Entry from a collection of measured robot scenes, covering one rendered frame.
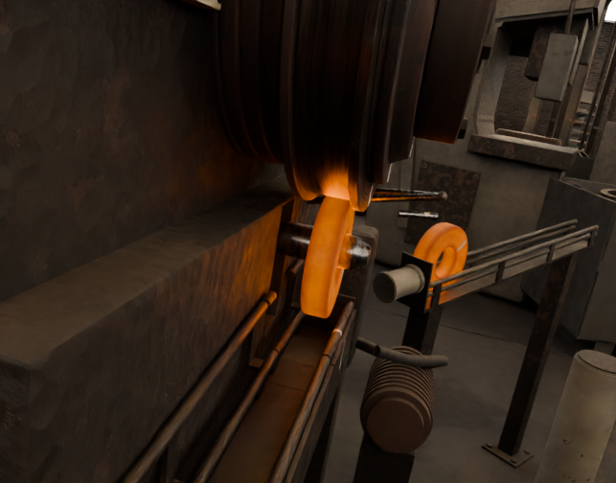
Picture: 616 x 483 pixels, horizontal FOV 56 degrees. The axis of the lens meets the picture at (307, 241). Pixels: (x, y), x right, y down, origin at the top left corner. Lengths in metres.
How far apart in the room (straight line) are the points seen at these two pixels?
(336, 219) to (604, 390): 0.94
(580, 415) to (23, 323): 1.31
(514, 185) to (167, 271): 2.99
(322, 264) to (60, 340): 0.39
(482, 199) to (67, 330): 3.12
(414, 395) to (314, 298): 0.43
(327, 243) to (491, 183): 2.73
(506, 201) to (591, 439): 2.02
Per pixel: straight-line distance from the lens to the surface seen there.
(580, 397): 1.48
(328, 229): 0.66
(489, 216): 3.37
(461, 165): 3.37
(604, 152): 5.31
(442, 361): 1.14
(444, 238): 1.19
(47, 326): 0.34
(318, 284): 0.66
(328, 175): 0.58
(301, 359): 0.79
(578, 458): 1.54
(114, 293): 0.38
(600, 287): 2.83
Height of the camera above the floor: 1.02
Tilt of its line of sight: 15 degrees down
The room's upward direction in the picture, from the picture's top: 10 degrees clockwise
